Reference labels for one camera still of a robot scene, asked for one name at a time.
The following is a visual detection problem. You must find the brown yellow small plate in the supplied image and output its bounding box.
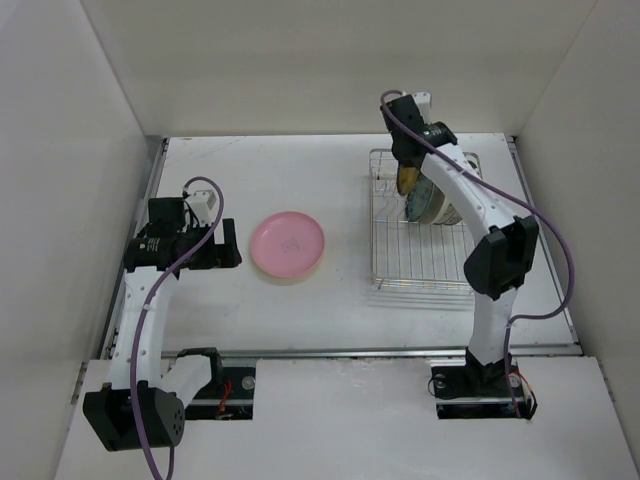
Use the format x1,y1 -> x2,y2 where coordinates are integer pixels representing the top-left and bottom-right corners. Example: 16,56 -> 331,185
396,165 -> 420,197

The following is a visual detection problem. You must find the blue patterned small plate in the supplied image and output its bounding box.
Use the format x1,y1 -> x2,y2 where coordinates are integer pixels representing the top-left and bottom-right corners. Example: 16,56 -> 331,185
405,174 -> 435,222

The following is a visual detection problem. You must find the pink plastic plate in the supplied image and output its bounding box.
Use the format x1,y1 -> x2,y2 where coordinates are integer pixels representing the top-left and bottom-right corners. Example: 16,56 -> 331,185
250,211 -> 326,264

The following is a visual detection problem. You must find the white plate black rim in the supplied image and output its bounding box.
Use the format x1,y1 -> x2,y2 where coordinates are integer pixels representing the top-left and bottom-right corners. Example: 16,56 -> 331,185
435,197 -> 457,225

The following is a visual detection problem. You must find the white plate dark lettered rim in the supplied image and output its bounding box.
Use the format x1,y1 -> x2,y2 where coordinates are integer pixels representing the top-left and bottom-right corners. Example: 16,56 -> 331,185
446,210 -> 462,225

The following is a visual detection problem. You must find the yellow plastic plate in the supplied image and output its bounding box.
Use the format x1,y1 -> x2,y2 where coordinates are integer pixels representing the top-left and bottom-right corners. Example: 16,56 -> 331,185
255,251 -> 325,286

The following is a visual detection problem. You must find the cream plastic plate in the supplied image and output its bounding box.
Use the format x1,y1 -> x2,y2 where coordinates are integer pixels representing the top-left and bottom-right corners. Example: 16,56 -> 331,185
419,184 -> 445,224

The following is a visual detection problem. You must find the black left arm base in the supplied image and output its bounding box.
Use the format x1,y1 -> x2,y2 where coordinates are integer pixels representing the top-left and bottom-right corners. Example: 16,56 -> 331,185
185,364 -> 256,421

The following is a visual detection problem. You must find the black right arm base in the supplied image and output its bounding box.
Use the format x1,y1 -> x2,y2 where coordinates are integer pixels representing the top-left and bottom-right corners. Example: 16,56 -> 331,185
428,361 -> 538,420

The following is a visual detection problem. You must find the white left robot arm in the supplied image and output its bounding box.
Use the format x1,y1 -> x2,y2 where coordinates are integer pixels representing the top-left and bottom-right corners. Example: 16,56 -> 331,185
83,191 -> 242,452

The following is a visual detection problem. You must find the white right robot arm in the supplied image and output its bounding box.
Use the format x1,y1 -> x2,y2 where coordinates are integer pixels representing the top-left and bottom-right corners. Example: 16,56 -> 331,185
380,90 -> 539,394

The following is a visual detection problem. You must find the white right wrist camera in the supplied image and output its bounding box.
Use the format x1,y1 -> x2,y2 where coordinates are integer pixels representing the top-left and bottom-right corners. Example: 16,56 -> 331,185
412,92 -> 432,111

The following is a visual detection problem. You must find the wire dish rack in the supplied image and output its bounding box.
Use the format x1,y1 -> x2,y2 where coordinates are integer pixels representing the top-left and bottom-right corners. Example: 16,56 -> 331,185
369,148 -> 474,296

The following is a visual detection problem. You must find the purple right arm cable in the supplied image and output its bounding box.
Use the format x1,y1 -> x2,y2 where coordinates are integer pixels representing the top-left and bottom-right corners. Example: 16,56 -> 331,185
379,89 -> 575,419

